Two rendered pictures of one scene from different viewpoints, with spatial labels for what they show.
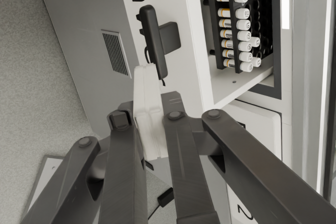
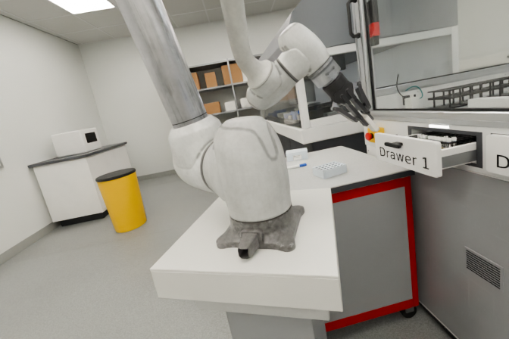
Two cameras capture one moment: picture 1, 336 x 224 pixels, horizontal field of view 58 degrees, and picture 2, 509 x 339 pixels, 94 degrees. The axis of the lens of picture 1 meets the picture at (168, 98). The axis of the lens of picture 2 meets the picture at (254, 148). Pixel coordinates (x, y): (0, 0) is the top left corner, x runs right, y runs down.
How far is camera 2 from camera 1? 93 cm
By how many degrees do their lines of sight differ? 106
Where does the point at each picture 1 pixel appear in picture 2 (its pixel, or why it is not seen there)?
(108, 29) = (464, 257)
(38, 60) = not seen: outside the picture
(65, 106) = not seen: outside the picture
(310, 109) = (481, 117)
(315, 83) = (467, 116)
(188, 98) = (416, 146)
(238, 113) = (490, 157)
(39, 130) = not seen: outside the picture
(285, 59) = (460, 128)
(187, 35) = (399, 138)
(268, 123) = (490, 138)
